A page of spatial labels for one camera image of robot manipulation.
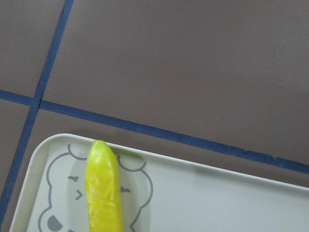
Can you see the bright yellow banana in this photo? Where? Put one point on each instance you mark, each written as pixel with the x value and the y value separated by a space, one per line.
pixel 102 189

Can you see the white bear tray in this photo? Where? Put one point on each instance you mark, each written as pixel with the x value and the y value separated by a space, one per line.
pixel 159 194

